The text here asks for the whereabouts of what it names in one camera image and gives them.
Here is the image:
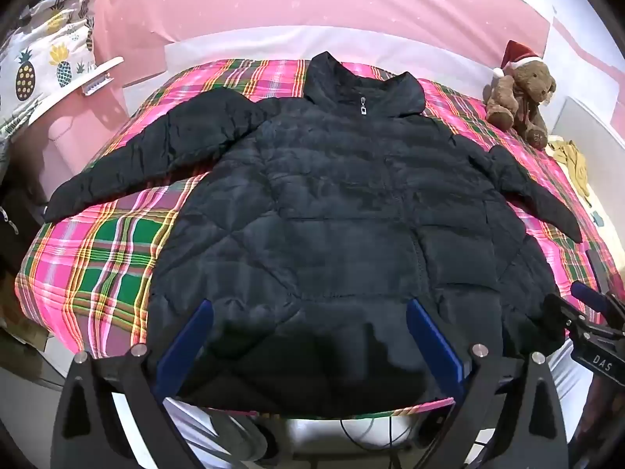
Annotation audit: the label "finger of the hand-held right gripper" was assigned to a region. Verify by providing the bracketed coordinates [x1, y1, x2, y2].
[570, 281, 625, 326]
[543, 293, 595, 341]

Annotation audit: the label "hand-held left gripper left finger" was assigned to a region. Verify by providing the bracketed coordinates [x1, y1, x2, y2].
[51, 298, 214, 469]

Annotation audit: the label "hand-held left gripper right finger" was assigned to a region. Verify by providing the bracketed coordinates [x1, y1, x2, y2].
[407, 298, 570, 469]

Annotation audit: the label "black puffer jacket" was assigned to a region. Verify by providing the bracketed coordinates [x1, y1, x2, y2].
[43, 51, 584, 414]

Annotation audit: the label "person's white trousers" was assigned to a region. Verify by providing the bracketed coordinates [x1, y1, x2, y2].
[547, 339, 594, 406]

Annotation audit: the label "pink green plaid blanket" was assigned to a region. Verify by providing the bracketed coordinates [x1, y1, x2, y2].
[14, 57, 625, 418]

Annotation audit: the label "yellow cloth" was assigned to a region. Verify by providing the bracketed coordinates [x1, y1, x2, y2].
[547, 139, 594, 206]

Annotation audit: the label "white panel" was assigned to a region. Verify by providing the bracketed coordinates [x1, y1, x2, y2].
[552, 97, 625, 157]

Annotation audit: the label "dark bag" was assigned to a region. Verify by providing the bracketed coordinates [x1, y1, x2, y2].
[0, 156, 59, 255]

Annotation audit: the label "brown teddy bear santa hat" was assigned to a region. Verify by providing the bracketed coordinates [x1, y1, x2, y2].
[482, 40, 557, 151]

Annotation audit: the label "pineapple print cloth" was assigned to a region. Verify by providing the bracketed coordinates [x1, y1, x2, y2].
[0, 0, 98, 157]

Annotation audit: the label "black cable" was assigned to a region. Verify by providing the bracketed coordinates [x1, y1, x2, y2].
[339, 417, 411, 451]

